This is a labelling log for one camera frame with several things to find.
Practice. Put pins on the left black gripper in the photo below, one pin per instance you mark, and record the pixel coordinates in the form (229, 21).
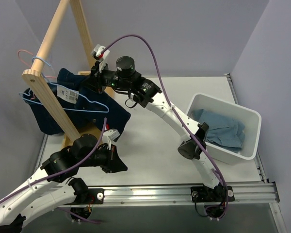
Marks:
(112, 158)

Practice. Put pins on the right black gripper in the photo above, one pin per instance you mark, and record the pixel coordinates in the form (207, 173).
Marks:
(95, 77)

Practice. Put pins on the dark blue denim skirt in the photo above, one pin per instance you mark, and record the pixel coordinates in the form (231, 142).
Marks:
(117, 117)

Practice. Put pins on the light blue wire hanger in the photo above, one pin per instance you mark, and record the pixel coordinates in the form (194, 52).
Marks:
(64, 93)

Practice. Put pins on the pink wire hanger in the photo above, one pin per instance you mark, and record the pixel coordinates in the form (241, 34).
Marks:
(25, 57)

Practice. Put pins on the light blue denim skirt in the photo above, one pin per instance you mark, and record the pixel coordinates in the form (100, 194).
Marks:
(224, 131)

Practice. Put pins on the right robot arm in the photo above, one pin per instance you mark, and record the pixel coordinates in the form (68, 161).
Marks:
(126, 80)

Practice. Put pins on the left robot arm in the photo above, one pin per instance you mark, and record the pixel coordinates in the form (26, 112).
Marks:
(55, 182)

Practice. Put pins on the white plastic basket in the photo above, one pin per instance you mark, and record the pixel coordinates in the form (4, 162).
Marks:
(250, 118)

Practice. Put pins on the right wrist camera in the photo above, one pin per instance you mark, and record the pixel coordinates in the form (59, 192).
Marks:
(101, 55)

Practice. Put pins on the aluminium mounting rail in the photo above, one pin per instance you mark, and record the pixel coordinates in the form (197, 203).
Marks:
(173, 195)

